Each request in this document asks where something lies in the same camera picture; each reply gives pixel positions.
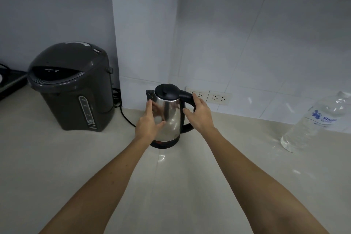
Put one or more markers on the person's left hand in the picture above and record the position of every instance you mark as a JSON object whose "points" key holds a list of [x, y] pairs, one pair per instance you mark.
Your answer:
{"points": [[146, 126]]}

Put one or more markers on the person's right hand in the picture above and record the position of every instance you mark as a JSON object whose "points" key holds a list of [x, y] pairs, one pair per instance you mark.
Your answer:
{"points": [[201, 117]]}

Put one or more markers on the person's right thumb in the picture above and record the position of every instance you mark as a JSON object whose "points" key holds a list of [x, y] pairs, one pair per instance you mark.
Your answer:
{"points": [[188, 111]]}

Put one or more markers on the person's left thumb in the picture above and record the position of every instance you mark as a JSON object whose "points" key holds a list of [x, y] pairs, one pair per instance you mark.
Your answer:
{"points": [[160, 126]]}

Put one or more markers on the stainless steel electric kettle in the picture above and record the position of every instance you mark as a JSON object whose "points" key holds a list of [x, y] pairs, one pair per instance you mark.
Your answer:
{"points": [[167, 117]]}

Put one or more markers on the person's left forearm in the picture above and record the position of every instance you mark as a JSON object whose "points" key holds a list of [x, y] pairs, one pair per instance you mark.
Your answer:
{"points": [[101, 188]]}

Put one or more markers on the person's right forearm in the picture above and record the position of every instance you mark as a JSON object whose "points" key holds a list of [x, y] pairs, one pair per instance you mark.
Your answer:
{"points": [[263, 187]]}

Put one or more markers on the dark grey electric water boiler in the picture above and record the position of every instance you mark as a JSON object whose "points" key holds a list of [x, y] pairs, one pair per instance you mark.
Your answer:
{"points": [[72, 88]]}

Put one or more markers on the clear plastic water bottle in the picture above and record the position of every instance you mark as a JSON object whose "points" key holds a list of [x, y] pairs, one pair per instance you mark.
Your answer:
{"points": [[315, 124]]}

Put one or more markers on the black stove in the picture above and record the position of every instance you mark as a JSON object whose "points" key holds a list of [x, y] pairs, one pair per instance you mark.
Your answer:
{"points": [[9, 80]]}

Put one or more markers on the white wall power socket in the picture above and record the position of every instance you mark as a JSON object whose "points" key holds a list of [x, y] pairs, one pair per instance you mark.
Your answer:
{"points": [[219, 98], [198, 95]]}

